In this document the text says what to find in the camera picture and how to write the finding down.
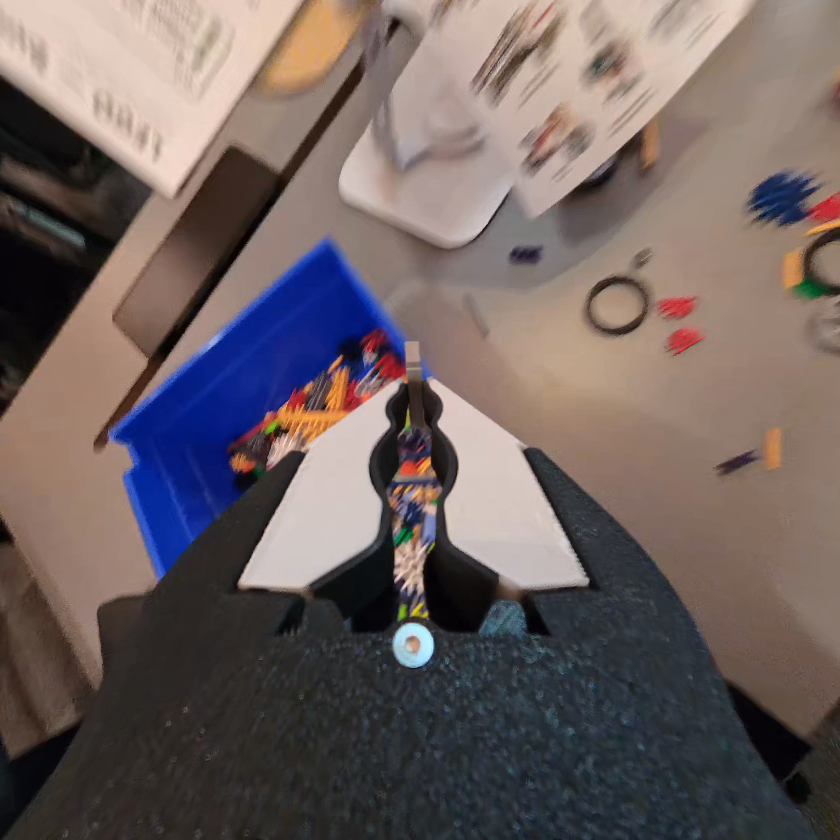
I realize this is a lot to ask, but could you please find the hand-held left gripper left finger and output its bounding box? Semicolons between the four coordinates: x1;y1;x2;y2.
238;379;414;621

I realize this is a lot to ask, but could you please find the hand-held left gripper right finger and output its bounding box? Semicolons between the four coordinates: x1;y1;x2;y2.
413;377;590;631

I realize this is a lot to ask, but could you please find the blue plastic bin with tag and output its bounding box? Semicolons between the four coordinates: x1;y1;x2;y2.
108;238;434;578

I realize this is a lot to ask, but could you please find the grey clip connector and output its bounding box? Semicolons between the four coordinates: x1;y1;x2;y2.
403;340;424;427

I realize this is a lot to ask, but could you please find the blue snowflake connector pair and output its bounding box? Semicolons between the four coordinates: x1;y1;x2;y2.
747;171;824;227

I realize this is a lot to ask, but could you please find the pile of colourful construction pieces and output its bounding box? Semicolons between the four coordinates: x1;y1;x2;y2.
226;327;442;621

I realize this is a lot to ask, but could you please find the small black rubber tire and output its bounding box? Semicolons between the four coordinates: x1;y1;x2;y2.
585;276;651;337

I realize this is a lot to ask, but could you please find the small black toy wheel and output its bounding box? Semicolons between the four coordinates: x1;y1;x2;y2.
577;156;623;193

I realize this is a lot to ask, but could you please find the model instruction booklet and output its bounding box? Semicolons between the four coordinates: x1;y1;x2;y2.
420;0;759;221

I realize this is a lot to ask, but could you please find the round wooden table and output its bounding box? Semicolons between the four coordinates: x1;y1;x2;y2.
252;0;368;99

